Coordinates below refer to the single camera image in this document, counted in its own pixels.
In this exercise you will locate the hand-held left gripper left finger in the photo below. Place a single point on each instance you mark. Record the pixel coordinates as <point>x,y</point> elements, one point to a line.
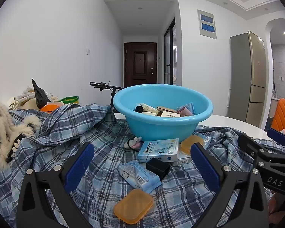
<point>78,168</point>

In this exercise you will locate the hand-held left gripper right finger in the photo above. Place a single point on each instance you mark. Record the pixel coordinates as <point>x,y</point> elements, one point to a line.
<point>204,168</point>

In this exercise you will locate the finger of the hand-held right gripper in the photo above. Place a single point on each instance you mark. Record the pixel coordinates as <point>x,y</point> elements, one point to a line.
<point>279,135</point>
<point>249,143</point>

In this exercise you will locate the grey blue slim box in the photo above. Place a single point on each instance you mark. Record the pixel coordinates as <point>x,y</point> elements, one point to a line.
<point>180,162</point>

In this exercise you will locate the orange soap box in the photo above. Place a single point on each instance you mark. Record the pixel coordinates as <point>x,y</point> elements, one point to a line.
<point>134,206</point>
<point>187,144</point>

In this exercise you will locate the small black box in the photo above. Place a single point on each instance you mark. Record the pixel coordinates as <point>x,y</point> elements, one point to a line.
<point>158,168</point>

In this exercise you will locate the blue white illustrated carton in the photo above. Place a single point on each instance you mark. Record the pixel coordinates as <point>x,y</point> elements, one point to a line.
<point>156,150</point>

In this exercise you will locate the light blue tissue packet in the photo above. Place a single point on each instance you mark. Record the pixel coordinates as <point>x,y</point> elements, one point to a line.
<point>140,177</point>

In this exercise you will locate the blue plastic basin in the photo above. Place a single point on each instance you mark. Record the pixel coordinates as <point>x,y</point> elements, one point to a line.
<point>156,128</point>

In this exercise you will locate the orange container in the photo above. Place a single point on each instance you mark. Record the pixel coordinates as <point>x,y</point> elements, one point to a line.
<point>49,108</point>

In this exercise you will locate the person's right hand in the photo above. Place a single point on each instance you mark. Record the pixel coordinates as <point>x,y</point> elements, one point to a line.
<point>275,206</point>

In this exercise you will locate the orange chair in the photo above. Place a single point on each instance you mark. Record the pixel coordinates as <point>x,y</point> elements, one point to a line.
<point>283,116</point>

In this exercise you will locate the blue plaid cloth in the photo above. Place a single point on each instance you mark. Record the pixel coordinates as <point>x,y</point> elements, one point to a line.
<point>97,135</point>

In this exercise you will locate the small plush toy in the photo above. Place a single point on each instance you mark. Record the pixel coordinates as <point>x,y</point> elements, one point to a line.
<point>133,143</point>

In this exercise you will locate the pink box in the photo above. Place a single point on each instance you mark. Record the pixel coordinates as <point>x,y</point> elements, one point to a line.
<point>184,111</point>

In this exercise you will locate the grey gold refrigerator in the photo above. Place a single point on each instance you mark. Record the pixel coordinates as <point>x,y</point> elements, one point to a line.
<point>248,76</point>

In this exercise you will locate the green yellow bucket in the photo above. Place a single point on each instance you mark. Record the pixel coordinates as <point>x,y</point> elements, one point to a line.
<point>70,99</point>

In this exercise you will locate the brown box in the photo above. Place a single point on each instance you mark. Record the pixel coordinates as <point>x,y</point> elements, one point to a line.
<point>166,109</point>

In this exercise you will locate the cream white box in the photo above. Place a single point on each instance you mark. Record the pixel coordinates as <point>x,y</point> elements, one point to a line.
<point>149,113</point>

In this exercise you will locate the black white fur knit garment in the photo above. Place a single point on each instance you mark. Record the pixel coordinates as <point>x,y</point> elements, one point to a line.
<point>4,133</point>

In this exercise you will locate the black plastic bag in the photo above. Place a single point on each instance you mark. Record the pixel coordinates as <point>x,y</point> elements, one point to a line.
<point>39,95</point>

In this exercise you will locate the black bottle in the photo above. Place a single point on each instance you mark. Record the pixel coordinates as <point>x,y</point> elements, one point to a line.
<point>139,108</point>

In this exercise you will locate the black bicycle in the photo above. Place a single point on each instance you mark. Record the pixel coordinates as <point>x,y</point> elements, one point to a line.
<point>102,85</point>

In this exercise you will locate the brown entrance door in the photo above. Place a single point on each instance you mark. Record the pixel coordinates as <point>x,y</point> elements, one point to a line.
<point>140,64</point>

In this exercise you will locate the black framed glass door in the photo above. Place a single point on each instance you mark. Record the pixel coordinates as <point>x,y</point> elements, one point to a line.
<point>169,52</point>

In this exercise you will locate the wall panel with blue screens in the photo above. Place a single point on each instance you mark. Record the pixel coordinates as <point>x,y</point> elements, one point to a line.
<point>207,23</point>

